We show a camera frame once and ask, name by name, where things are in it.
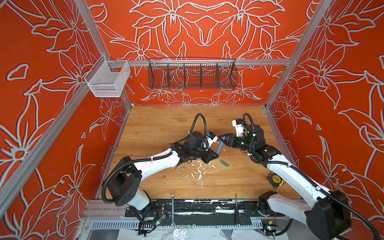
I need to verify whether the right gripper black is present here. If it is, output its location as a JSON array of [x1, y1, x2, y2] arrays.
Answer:
[[218, 132, 257, 153]]

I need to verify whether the blue pen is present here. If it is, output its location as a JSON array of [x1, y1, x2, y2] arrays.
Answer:
[[217, 142, 223, 155]]

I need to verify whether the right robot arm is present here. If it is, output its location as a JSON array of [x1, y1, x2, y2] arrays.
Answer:
[[219, 113, 381, 240]]

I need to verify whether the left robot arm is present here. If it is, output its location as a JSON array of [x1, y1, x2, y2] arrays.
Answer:
[[101, 113, 219, 211]]

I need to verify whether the green pen cap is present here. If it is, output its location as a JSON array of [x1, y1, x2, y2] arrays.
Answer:
[[220, 160, 230, 167]]

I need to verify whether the yellow black tape measure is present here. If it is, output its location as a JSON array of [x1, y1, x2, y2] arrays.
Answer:
[[267, 173, 285, 189]]

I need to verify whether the black clamp bar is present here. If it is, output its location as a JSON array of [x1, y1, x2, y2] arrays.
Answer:
[[234, 194, 240, 226]]

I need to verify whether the silver wrench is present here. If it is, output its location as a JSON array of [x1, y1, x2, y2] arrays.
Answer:
[[171, 191, 176, 229]]

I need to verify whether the clear plastic bin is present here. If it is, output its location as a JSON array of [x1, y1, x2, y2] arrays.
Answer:
[[85, 55, 131, 98]]

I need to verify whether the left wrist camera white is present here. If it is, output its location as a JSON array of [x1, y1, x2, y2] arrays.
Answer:
[[206, 132, 218, 148]]

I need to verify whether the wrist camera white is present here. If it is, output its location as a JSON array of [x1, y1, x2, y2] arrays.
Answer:
[[206, 132, 218, 148], [232, 119, 245, 137]]

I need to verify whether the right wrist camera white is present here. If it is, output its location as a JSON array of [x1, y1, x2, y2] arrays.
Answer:
[[232, 119, 245, 137]]

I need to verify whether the black mounting base plate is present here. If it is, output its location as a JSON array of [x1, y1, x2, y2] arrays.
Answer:
[[124, 197, 286, 228]]

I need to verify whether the black wire basket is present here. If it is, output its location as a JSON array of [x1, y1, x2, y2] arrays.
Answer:
[[148, 57, 239, 90]]

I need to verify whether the grey slotted cable duct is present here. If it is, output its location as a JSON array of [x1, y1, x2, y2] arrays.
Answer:
[[89, 219, 263, 231]]

